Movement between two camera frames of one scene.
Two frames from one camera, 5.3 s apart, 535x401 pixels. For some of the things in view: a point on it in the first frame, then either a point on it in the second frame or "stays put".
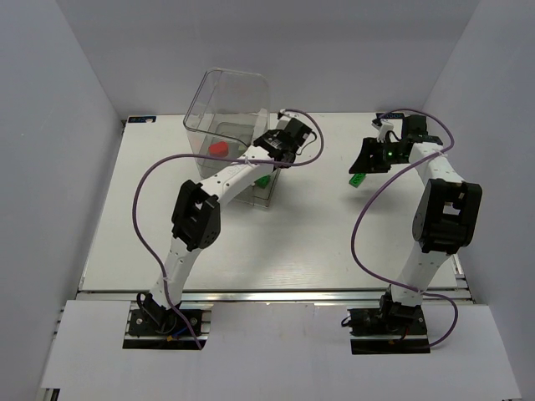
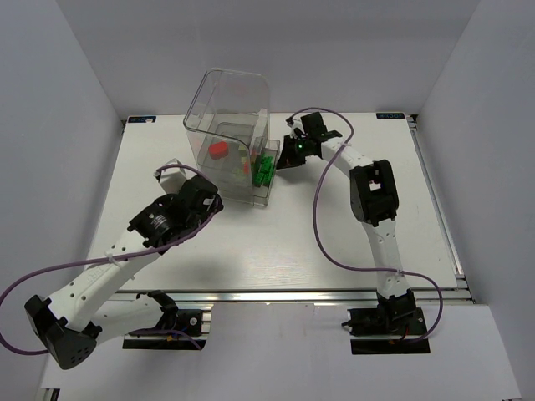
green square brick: x=262 y=181 stays put
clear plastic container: x=229 y=110 stays put
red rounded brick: x=218 y=149 stays put
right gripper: x=372 y=154 to x=292 y=149
